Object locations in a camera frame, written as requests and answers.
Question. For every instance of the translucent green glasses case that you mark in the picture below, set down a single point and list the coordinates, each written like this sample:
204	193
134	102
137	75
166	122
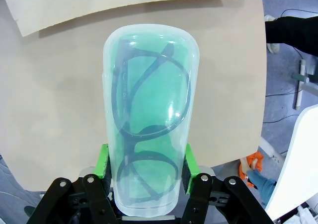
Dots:
151	95

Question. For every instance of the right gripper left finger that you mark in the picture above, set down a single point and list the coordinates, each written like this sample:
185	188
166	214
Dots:
97	164

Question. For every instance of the black frame glasses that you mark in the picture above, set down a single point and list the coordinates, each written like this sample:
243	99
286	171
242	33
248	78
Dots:
116	90

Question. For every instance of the person in grey hoodie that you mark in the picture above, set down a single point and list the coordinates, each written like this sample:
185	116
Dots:
293	35

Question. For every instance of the white metal frame leg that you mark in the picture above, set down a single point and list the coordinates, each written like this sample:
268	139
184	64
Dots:
301	90

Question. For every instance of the orange cloth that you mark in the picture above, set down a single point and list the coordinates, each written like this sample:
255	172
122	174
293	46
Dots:
256	159

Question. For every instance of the white shoe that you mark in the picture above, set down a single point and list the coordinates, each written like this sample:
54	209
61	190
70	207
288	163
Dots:
269	18
273	48

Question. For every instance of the blue cloth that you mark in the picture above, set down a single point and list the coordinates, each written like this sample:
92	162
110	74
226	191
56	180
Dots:
262	186

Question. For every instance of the open brown cardboard box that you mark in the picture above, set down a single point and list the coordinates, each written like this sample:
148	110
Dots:
124	0

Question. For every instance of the white side table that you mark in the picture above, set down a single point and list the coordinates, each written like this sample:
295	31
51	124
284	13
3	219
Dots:
298	164

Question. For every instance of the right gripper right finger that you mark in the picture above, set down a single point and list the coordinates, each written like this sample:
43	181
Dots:
192	169

